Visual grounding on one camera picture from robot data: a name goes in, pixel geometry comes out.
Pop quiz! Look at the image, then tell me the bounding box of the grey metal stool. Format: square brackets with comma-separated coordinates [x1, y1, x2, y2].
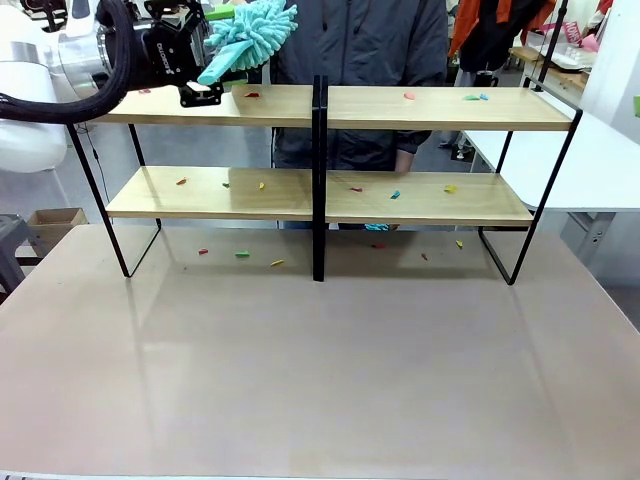
[0, 213, 47, 297]

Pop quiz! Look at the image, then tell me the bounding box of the black stand pole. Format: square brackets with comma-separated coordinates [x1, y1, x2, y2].
[528, 0, 572, 96]

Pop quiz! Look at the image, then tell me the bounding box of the teal microfiber duster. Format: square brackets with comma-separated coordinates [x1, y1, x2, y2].
[196, 0, 300, 87]

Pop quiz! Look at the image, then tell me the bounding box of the pink sign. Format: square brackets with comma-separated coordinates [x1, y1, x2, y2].
[563, 21, 602, 52]

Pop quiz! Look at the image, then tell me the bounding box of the brown cardboard box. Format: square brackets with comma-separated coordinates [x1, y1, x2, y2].
[26, 206, 89, 252]

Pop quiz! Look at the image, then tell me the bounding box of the wooden background table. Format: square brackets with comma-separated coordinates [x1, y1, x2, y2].
[508, 43, 602, 94]

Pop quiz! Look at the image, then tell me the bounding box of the person in orange jacket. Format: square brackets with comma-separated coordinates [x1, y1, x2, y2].
[439, 0, 559, 162]

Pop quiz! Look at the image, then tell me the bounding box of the person in dark grey jacket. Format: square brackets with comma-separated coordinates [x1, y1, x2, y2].
[269, 0, 450, 174]

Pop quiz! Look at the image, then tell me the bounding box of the black braided cable bundle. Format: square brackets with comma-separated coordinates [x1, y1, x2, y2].
[0, 0, 147, 124]

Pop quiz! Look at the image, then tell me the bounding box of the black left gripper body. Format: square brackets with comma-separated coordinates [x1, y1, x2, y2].
[141, 18, 205, 90]

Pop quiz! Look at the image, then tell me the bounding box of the thin black hanging cable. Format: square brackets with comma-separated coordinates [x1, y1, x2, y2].
[74, 122, 109, 202]

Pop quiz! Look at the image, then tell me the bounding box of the white table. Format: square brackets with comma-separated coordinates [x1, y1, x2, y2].
[458, 107, 640, 282]

